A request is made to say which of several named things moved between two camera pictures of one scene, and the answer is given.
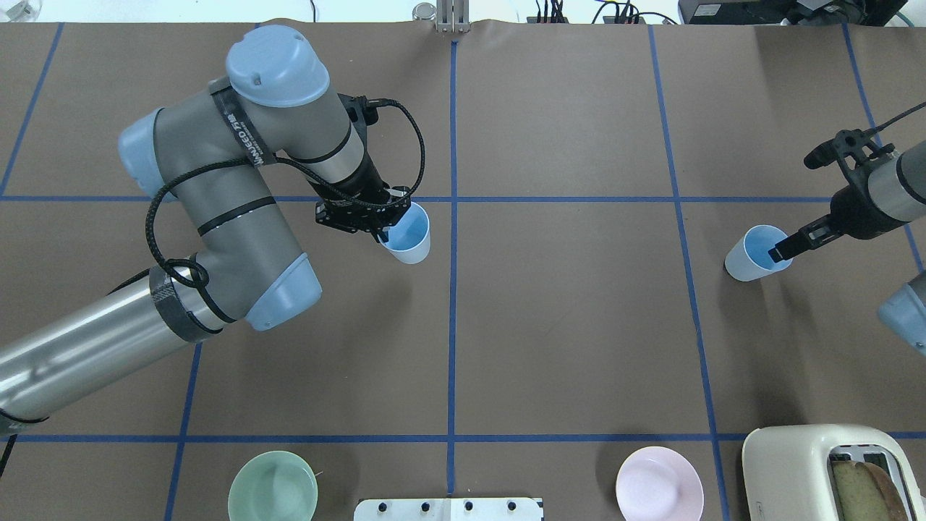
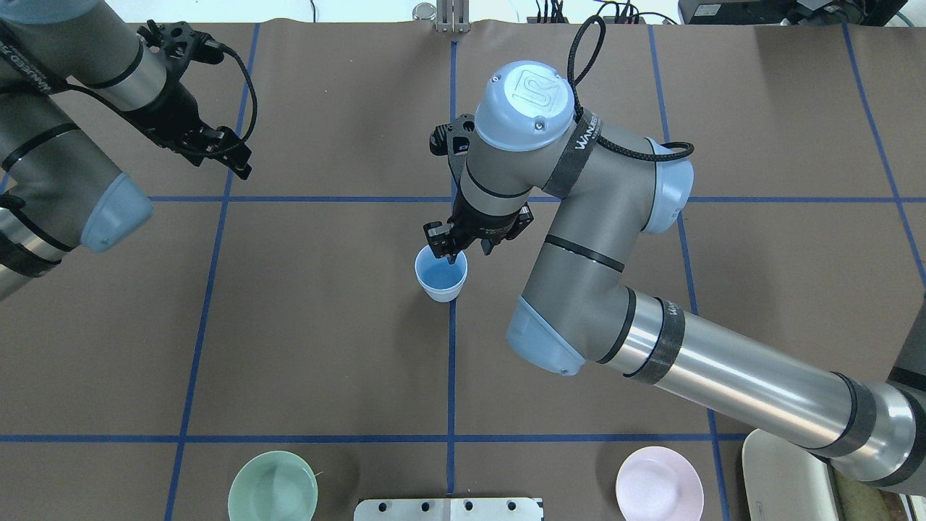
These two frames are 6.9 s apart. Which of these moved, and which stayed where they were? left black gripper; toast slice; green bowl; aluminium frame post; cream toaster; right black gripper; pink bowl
Moved: right black gripper; left black gripper
Stayed: toast slice; cream toaster; green bowl; aluminium frame post; pink bowl
